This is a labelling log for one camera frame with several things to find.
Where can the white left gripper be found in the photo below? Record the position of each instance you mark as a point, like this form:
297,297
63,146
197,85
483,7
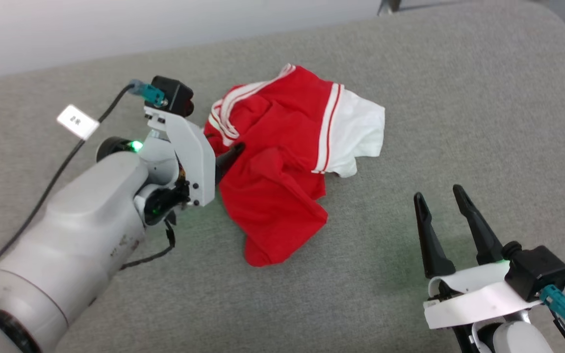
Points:
196,157

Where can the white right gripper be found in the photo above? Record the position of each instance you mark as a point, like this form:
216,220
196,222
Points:
478,299

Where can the red and white Bulls jersey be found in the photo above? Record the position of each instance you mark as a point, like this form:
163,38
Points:
282,196

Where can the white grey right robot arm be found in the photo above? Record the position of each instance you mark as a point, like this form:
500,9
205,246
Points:
518,340

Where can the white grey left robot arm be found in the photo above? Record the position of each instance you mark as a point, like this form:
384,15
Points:
66,245

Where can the grey fabric sofa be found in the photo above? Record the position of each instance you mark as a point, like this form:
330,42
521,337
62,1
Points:
434,98

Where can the dark metal stand leg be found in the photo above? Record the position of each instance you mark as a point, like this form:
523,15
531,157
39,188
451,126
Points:
389,6

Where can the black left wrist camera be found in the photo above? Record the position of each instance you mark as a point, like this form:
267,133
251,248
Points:
174,95

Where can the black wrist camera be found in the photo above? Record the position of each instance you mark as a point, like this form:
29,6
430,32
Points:
174,95
537,272

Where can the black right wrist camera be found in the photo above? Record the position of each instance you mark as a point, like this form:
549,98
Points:
537,272

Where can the teal left camera connector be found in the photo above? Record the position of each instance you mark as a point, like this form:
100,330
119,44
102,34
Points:
150,93

